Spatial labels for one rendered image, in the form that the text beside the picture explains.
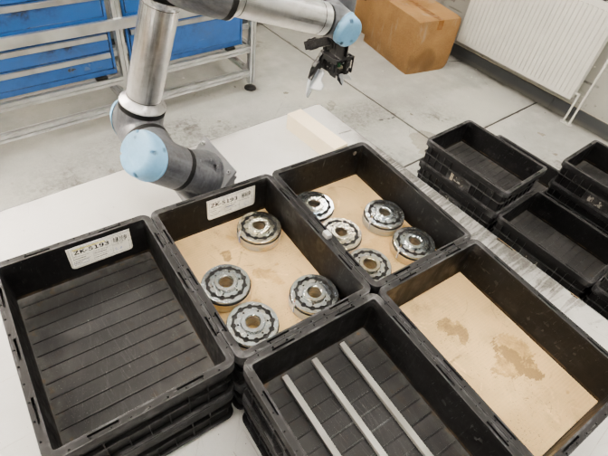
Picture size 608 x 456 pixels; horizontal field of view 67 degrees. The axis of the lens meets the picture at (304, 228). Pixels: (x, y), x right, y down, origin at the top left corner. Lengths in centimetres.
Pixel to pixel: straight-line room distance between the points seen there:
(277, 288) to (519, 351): 52
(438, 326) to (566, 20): 294
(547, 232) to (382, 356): 133
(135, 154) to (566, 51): 310
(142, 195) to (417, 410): 94
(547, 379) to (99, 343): 88
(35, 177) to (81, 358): 182
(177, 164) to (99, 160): 156
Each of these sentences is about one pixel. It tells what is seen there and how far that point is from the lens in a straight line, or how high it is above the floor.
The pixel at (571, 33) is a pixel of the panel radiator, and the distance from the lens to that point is 372.
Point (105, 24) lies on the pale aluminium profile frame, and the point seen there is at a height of 60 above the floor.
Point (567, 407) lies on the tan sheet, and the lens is 108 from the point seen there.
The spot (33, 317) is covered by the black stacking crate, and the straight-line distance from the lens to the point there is 105.
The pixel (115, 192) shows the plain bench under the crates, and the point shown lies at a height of 70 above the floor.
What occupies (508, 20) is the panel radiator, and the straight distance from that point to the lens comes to 390.
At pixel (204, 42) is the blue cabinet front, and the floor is 39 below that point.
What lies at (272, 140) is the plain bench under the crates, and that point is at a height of 70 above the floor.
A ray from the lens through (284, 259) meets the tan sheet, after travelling 106.
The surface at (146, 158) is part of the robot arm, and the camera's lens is 115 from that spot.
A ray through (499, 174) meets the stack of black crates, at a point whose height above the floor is 49.
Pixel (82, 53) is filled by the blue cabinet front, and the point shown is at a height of 46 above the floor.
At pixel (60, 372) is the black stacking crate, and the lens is 97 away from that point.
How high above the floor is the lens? 164
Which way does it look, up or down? 46 degrees down
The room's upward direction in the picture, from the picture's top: 9 degrees clockwise
